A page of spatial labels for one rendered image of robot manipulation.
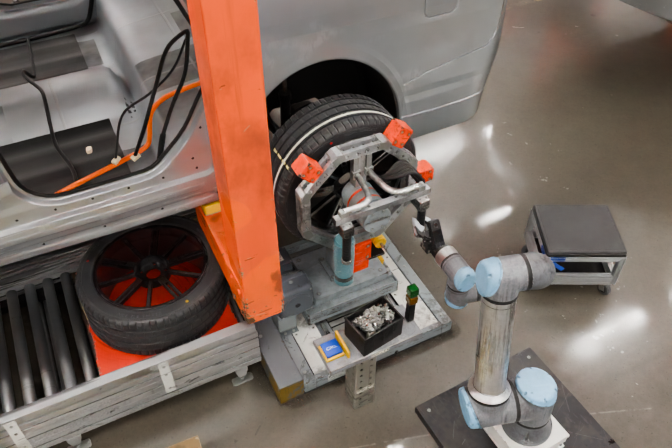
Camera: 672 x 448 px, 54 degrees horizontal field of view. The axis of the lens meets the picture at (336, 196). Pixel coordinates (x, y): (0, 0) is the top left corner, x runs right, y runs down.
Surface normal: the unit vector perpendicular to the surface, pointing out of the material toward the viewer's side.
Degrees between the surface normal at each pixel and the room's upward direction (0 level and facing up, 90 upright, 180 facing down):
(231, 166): 90
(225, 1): 90
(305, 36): 90
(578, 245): 0
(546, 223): 0
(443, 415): 0
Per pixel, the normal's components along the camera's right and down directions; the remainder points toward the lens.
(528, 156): 0.00, -0.73
